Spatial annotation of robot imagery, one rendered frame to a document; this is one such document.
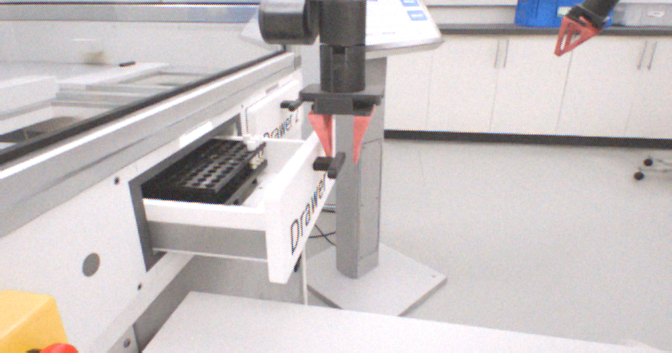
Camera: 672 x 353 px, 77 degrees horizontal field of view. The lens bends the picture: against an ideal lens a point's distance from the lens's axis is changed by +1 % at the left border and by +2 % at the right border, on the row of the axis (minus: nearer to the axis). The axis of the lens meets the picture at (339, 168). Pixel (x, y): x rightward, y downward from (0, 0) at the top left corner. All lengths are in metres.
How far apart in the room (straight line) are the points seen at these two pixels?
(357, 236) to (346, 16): 1.25
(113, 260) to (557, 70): 3.41
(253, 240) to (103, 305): 0.15
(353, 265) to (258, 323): 1.24
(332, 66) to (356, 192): 1.10
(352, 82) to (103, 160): 0.28
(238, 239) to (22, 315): 0.21
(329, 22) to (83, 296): 0.37
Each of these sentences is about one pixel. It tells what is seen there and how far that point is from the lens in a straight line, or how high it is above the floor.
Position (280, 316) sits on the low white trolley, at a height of 0.76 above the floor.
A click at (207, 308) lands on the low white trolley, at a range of 0.55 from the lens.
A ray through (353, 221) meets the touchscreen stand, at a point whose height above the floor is 0.31.
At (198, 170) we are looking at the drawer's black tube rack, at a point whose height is 0.90.
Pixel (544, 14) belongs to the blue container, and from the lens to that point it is 3.69.
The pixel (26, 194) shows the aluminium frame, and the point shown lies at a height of 0.97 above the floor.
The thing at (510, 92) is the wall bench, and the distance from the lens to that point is 3.56.
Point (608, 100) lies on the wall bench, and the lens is 3.82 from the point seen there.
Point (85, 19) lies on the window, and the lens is 0.47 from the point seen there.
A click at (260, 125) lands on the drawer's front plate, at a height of 0.90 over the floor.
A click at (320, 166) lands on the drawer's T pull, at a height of 0.91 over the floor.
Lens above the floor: 1.10
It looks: 22 degrees down
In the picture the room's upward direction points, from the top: straight up
